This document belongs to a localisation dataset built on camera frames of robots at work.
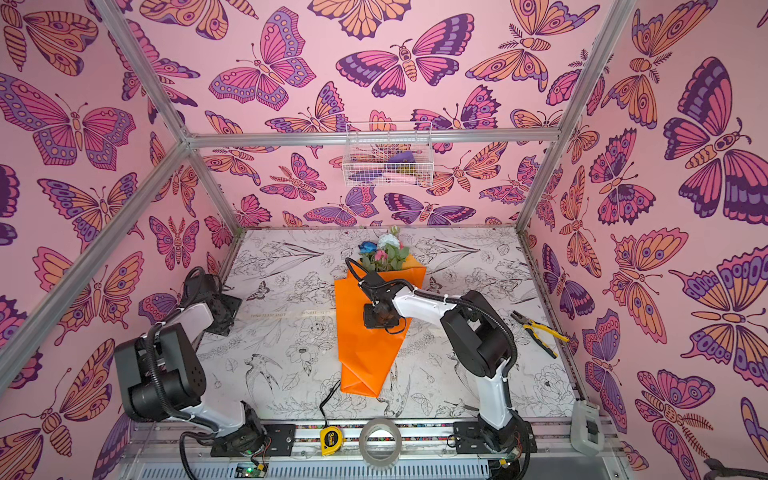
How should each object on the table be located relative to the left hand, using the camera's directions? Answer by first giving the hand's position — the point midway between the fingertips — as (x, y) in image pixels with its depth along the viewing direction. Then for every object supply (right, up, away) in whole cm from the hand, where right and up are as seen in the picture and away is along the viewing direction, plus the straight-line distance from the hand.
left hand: (235, 304), depth 94 cm
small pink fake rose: (+46, +16, +15) cm, 51 cm away
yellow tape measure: (+34, -29, -21) cm, 50 cm away
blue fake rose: (+40, +18, +15) cm, 47 cm away
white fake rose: (+48, +21, +12) cm, 54 cm away
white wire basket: (+47, +49, +4) cm, 67 cm away
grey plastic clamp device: (+95, -26, -23) cm, 101 cm away
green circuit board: (+14, -37, -21) cm, 45 cm away
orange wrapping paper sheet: (+42, -13, -7) cm, 44 cm away
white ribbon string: (+14, -3, +4) cm, 15 cm away
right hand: (+43, -4, -1) cm, 43 cm away
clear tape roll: (+43, -29, -24) cm, 57 cm away
